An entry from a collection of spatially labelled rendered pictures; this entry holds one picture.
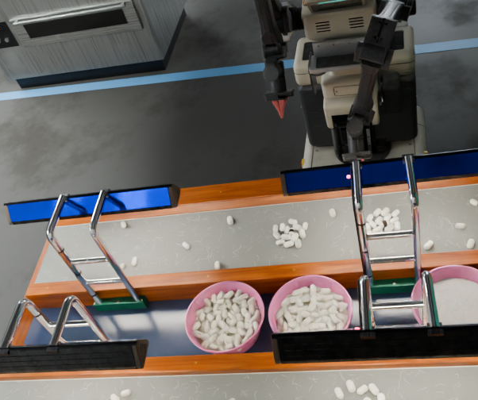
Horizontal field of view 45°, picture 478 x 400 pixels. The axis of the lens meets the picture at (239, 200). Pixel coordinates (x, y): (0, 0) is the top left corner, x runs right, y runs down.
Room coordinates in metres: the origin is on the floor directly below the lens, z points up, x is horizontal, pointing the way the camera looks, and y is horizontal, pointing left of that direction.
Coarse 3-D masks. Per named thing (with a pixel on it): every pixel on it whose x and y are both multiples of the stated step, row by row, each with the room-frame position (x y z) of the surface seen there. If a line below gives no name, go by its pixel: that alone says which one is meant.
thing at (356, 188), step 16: (352, 160) 1.23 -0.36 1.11; (352, 176) 1.17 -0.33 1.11; (352, 192) 1.11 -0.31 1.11; (416, 192) 1.02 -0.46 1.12; (416, 208) 1.00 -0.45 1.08; (416, 224) 1.00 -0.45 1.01; (416, 240) 1.00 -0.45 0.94; (368, 256) 1.05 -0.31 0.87; (384, 256) 1.05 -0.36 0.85; (400, 256) 1.03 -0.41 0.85; (416, 256) 1.00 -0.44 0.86; (368, 272) 1.05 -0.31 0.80; (416, 272) 1.00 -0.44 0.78; (384, 288) 1.03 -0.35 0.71; (400, 288) 1.02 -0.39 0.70
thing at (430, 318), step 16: (368, 288) 0.79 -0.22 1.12; (432, 288) 0.73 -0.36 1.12; (368, 304) 0.75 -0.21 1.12; (384, 304) 0.82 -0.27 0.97; (400, 304) 0.81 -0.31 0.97; (416, 304) 0.79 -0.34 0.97; (432, 304) 0.69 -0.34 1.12; (368, 320) 0.71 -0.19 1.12; (432, 320) 0.65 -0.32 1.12; (368, 336) 0.67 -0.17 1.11; (432, 336) 0.62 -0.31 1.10
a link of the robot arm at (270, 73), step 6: (282, 42) 1.78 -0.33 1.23; (282, 48) 1.76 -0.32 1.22; (270, 60) 1.71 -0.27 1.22; (276, 60) 1.72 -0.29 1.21; (270, 66) 1.69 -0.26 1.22; (276, 66) 1.70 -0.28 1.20; (264, 72) 1.69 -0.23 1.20; (270, 72) 1.68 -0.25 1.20; (276, 72) 1.67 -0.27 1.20; (264, 78) 1.68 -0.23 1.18; (270, 78) 1.68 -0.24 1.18; (276, 78) 1.67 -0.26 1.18
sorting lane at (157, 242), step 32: (448, 192) 1.29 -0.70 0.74; (128, 224) 1.70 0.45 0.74; (160, 224) 1.63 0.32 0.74; (192, 224) 1.57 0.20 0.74; (224, 224) 1.52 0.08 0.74; (256, 224) 1.46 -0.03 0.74; (288, 224) 1.40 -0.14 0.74; (320, 224) 1.35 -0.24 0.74; (352, 224) 1.30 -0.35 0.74; (448, 224) 1.16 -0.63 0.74; (96, 256) 1.58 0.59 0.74; (128, 256) 1.53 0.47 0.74; (160, 256) 1.47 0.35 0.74; (192, 256) 1.42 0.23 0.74; (224, 256) 1.36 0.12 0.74; (256, 256) 1.31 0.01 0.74; (288, 256) 1.26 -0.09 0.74; (320, 256) 1.22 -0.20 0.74; (352, 256) 1.17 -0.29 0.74
